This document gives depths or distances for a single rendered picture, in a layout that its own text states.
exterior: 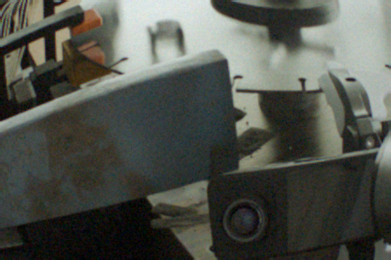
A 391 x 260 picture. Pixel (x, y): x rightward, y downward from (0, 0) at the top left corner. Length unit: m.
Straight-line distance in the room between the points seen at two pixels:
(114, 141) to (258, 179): 0.09
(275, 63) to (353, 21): 0.11
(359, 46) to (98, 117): 0.22
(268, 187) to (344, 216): 0.05
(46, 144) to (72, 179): 0.03
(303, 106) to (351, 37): 0.11
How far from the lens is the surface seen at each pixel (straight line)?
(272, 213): 0.44
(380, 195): 0.37
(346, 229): 0.42
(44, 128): 0.48
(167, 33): 0.64
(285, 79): 0.57
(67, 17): 0.64
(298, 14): 0.66
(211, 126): 0.51
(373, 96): 0.52
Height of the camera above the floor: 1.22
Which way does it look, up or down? 30 degrees down
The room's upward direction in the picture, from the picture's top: 7 degrees counter-clockwise
